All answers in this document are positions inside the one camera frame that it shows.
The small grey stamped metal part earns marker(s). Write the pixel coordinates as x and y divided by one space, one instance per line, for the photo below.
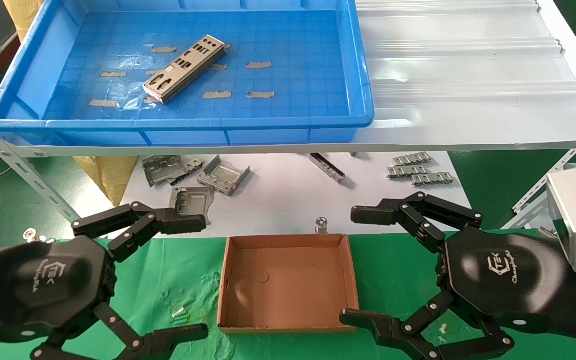
194 164

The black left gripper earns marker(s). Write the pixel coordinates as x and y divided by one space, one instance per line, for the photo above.
43 285

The grey flat stamped metal bracket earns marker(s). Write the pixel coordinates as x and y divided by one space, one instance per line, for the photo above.
193 197

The white metal shelf leg frame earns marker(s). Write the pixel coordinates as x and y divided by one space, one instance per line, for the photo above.
530 207

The silver metal IO shield plate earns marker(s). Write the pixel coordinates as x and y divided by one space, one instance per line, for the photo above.
195 59

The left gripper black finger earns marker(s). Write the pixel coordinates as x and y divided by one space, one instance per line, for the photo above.
178 224

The green table cloth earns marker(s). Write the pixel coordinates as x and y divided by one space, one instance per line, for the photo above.
168 270

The grey slotted angle steel bar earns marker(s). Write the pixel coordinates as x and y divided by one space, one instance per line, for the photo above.
18 162

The white flat board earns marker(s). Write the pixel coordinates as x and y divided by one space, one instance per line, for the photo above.
278 195

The small notched metal strip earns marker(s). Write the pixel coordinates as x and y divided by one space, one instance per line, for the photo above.
408 171
433 178
411 159

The yellow woven bag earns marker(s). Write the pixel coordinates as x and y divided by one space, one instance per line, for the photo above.
110 177
20 15

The grey folded metal bracket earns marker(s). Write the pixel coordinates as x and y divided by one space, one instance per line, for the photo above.
223 175

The slim grey metal strip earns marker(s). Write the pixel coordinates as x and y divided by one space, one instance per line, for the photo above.
327 166

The beige masking tape piece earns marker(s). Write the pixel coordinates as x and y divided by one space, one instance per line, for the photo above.
113 74
148 100
260 94
164 49
258 65
217 94
103 103
219 67
153 72

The blue plastic tray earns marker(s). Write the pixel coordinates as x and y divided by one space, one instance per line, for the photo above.
293 50

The small white paper scrap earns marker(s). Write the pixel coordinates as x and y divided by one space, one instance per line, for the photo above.
179 312
443 328

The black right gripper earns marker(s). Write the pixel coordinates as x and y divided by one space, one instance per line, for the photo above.
508 280

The brown cardboard box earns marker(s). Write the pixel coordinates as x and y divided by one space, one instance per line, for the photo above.
293 285

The white corrugated shelf board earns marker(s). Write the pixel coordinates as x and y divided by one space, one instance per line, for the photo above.
468 75

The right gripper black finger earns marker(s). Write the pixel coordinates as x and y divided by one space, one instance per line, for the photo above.
373 215

